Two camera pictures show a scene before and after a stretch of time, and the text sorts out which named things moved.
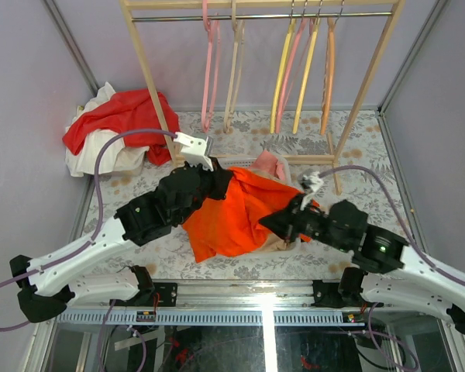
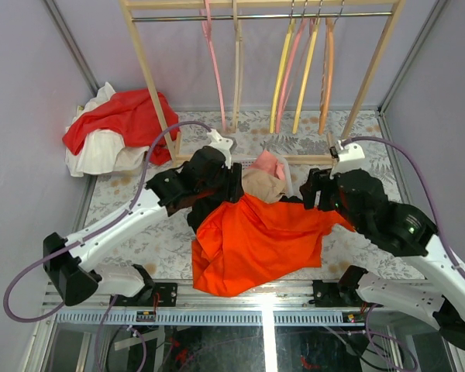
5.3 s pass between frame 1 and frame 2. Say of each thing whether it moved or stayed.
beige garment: moved
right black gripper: moved
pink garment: stayed
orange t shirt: moved
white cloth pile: stayed
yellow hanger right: stayed
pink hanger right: stayed
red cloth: stayed
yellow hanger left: stayed
